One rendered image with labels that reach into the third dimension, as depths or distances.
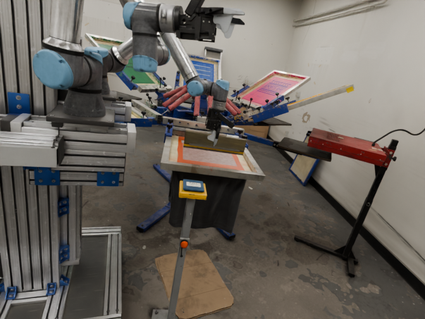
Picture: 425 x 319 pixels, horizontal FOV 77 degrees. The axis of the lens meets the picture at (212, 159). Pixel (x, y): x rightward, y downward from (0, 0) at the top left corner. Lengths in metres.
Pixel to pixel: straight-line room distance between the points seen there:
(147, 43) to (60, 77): 0.29
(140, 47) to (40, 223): 1.03
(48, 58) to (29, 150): 0.31
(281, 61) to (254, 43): 0.72
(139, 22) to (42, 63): 0.32
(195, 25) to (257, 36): 5.44
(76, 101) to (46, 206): 0.61
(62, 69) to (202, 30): 0.43
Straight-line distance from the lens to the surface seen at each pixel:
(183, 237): 1.43
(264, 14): 6.33
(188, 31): 0.86
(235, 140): 1.55
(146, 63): 0.88
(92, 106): 1.11
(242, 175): 1.50
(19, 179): 1.47
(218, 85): 1.46
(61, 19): 0.98
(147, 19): 0.88
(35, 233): 1.62
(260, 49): 6.28
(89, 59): 1.09
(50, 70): 0.98
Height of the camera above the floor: 1.54
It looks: 20 degrees down
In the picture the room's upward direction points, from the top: 11 degrees clockwise
